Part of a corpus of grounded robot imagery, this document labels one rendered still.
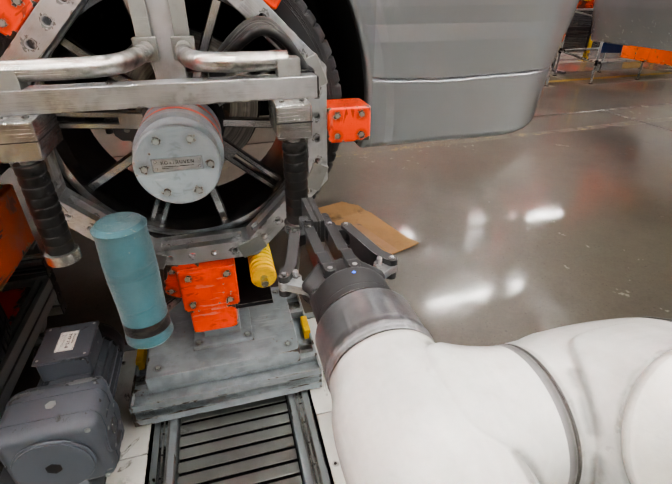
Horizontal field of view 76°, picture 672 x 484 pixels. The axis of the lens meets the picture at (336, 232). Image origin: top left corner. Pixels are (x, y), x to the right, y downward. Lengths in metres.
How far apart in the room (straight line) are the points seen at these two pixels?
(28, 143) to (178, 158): 0.19
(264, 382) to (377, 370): 0.96
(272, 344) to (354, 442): 0.97
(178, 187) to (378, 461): 0.55
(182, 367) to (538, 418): 1.04
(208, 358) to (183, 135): 0.71
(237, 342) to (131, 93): 0.81
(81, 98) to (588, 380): 0.60
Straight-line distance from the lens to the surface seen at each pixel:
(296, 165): 0.63
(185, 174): 0.71
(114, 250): 0.80
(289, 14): 0.90
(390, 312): 0.34
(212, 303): 1.00
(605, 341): 0.34
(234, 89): 0.62
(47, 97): 0.65
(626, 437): 0.31
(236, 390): 1.25
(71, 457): 1.01
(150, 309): 0.87
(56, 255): 0.71
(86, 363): 1.07
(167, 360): 1.27
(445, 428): 0.26
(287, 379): 1.25
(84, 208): 0.96
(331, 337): 0.34
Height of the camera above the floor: 1.09
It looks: 30 degrees down
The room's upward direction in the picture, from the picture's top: straight up
